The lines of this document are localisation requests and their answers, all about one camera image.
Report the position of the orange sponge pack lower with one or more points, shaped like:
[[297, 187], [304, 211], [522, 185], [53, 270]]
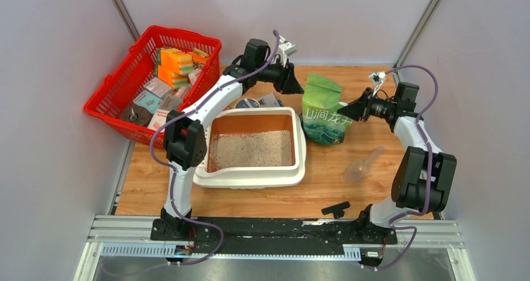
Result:
[[171, 78]]

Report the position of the orange sponge pack upper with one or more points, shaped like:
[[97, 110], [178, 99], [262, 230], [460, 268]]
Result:
[[176, 60]]

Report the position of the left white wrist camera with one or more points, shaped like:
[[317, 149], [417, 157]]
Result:
[[286, 48]]

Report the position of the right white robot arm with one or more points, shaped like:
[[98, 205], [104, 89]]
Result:
[[425, 175]]

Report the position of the white orange litter box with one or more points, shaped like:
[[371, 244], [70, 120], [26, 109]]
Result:
[[253, 149]]

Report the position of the brown round scrubber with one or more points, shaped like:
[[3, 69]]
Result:
[[136, 115]]

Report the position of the aluminium frame rail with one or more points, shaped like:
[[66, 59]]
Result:
[[129, 236]]

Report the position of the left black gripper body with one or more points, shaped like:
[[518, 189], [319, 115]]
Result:
[[277, 74]]

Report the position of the black mounting base plate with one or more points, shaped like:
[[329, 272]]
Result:
[[273, 236]]

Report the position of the white pink sponge box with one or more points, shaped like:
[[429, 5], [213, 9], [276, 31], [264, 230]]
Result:
[[158, 119]]

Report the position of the teal card package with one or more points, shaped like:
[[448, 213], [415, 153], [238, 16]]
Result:
[[148, 100]]

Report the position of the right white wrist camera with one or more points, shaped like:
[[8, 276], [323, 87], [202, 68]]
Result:
[[378, 79]]

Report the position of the black T-shaped tool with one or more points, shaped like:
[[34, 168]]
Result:
[[337, 210]]

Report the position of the clear plastic scoop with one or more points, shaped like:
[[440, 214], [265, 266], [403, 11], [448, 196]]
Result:
[[358, 169]]

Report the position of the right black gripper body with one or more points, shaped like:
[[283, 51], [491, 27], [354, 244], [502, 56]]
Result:
[[372, 105]]

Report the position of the orange sponge pack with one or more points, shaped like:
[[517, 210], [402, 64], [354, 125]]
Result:
[[176, 60], [171, 78]]

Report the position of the green cat litter bag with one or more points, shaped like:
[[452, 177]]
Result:
[[320, 120]]

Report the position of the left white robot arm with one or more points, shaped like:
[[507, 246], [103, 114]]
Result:
[[184, 137]]

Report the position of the red plastic shopping basket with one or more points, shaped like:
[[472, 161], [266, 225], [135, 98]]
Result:
[[118, 89]]

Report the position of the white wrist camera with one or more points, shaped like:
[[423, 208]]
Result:
[[378, 79], [286, 48]]

